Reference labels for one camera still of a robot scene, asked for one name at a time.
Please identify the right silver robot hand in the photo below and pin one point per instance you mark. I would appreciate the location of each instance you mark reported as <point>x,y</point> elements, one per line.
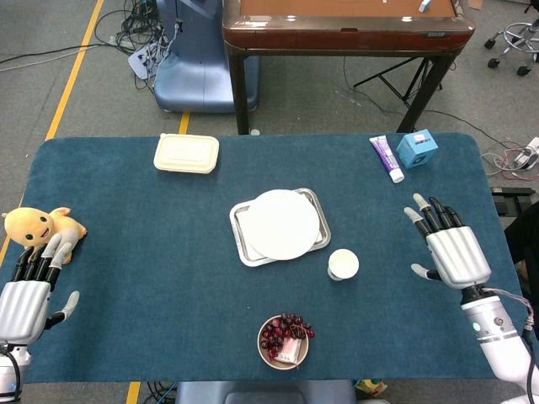
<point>457,252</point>

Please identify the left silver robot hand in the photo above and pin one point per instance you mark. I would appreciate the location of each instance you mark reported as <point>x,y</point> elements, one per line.
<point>21,307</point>

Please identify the white paper cup blue flower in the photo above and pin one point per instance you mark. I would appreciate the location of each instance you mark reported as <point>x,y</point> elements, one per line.
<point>343,263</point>

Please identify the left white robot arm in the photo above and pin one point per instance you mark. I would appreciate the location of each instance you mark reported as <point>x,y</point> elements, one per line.
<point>8,374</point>

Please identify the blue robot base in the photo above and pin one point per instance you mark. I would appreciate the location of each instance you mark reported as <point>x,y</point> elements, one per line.
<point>198,71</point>

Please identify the silver metal tray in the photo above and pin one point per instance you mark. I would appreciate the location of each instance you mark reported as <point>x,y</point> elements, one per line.
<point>252,261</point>

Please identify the black metal stand base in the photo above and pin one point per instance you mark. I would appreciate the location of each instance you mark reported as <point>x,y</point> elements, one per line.
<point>511,198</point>

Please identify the yellow plush toy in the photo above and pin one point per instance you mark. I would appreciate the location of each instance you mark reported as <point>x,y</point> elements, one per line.
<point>29,227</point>

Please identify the light blue cardboard box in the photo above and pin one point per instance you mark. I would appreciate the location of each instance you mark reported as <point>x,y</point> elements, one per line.
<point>417,149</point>

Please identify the purple toothpaste tube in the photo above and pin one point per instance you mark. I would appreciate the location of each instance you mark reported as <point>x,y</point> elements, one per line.
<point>387,157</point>

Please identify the blue table cloth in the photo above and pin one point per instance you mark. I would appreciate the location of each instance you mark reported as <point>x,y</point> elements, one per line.
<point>147,273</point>

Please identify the yellow patterned packet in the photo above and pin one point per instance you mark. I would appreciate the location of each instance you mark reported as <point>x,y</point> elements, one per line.
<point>370,387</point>

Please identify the white round plate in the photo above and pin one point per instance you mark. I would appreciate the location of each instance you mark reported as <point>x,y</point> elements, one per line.
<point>282,225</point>

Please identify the black tripod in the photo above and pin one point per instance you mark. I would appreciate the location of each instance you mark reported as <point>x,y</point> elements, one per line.
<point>404,80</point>

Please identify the pink snack packet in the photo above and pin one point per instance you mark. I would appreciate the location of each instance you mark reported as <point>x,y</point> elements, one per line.
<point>288,351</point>

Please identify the red grape bunch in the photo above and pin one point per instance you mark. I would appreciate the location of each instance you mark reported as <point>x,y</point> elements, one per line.
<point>273,336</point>

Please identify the beige paper bowl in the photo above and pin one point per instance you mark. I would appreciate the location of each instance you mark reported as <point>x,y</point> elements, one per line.
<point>278,364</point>

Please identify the chrome office chair base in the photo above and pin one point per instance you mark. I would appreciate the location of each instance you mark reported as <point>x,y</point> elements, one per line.
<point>516,42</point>

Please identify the beige lidded lunch box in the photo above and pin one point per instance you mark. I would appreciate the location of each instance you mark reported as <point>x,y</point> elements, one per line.
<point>185,153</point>

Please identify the grey blue robot torso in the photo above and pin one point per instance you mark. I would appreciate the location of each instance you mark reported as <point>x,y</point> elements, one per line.
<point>265,393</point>

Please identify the brown mahjong table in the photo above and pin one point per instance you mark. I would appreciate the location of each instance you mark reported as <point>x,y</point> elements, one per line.
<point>345,38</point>

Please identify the single mahjong tile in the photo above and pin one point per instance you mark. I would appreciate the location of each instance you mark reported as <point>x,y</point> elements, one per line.
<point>425,5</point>

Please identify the white power strip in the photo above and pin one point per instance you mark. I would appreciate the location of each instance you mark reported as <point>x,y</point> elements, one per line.
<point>143,61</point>

